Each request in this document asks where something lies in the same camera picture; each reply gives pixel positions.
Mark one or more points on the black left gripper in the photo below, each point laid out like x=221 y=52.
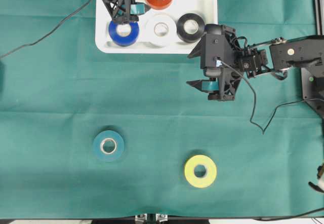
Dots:
x=125 y=11

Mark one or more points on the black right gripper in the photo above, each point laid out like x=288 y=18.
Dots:
x=238 y=60

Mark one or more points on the black tape roll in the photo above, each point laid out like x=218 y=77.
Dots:
x=190 y=27

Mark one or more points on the blue tape roll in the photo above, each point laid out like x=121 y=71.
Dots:
x=124 y=41

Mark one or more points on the white tape roll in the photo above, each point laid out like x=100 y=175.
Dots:
x=161 y=30

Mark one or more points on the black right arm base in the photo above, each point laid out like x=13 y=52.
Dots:
x=312 y=87

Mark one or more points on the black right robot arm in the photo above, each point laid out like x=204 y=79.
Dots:
x=283 y=54

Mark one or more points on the white plastic case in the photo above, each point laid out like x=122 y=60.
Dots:
x=207 y=9

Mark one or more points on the yellow tape roll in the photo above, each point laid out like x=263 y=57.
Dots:
x=208 y=178

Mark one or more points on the green tape roll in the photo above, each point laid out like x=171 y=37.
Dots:
x=108 y=146

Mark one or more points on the black aluminium rail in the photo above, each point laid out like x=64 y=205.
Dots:
x=318 y=5

